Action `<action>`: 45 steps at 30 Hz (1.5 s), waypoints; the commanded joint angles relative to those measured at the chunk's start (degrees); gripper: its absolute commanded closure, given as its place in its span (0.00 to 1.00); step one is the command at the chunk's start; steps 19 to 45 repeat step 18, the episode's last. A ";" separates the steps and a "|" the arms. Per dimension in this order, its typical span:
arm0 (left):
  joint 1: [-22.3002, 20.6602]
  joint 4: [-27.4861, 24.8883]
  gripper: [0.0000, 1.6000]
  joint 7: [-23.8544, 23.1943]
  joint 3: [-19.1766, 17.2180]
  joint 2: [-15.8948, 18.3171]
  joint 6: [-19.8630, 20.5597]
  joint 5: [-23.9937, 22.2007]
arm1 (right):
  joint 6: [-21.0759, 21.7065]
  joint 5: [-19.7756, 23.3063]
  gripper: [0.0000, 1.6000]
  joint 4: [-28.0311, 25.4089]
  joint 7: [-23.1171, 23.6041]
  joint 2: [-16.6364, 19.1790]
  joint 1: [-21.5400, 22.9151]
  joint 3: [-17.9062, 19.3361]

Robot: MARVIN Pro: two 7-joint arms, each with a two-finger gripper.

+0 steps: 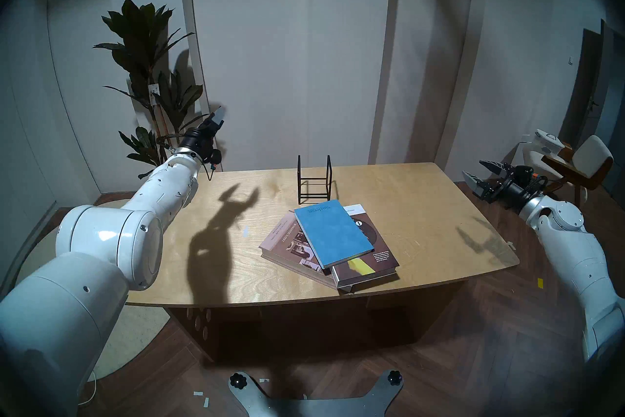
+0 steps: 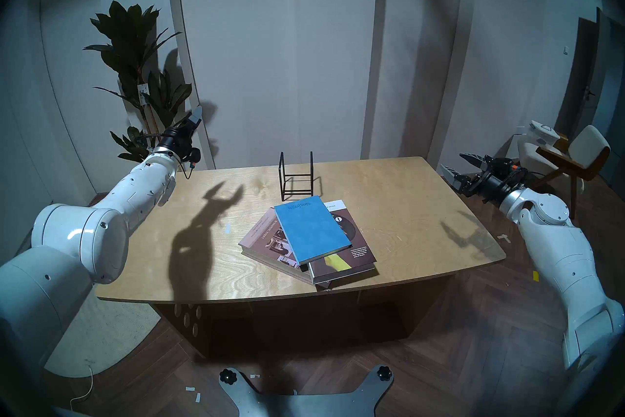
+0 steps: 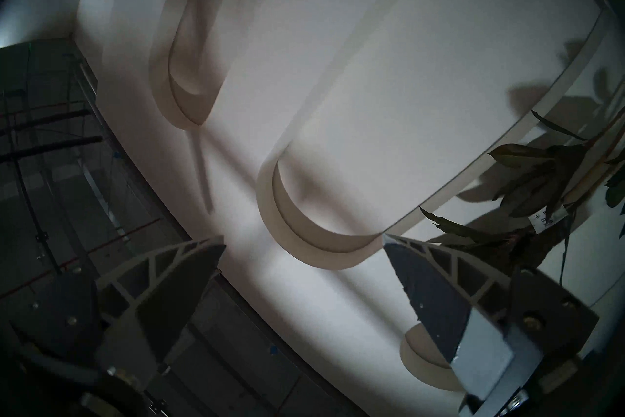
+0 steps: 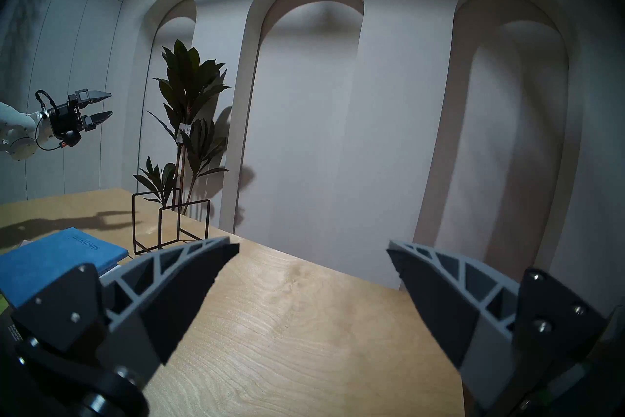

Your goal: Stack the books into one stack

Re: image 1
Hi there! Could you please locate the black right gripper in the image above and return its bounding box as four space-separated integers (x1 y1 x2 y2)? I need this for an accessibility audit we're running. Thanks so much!
461 160 548 211

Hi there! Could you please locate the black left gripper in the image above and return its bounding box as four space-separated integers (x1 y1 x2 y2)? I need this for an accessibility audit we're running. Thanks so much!
180 107 226 166

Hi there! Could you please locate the dark book with yellow mark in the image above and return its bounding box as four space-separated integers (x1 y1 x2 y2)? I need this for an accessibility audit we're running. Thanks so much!
330 203 400 289

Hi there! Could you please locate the large brown HOMES book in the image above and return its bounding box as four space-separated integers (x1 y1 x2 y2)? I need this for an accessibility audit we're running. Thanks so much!
259 211 353 293

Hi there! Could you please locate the blue cover book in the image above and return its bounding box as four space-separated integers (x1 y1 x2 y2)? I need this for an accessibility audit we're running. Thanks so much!
294 199 375 270

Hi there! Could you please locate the wooden table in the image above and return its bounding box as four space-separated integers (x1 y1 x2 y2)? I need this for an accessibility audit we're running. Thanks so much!
125 162 520 363

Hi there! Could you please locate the white plastic device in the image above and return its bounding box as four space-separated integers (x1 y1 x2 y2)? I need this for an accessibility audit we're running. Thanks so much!
533 129 565 155

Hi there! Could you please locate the dark green potted plant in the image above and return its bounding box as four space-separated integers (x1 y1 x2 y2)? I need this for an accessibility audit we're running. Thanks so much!
93 0 210 180

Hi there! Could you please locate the wooden armchair with white cushions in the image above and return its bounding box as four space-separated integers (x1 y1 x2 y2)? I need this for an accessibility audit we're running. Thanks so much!
518 135 614 206

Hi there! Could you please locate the grey door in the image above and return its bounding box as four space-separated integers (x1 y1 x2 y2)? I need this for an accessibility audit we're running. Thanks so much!
562 20 625 197

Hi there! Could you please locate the round cream rug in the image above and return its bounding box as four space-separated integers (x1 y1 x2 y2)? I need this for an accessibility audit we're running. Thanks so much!
15 199 171 380

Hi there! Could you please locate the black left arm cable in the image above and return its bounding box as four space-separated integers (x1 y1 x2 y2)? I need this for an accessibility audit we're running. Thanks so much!
157 130 216 182

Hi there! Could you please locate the black wire bookend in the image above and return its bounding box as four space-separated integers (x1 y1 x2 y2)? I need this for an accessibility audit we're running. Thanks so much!
297 155 333 205

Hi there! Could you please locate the grey metal base plate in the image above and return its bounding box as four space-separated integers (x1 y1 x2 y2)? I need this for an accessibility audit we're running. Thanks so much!
229 370 404 417

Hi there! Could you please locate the white floor cable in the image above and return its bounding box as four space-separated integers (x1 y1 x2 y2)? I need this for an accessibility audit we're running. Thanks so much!
78 370 97 406

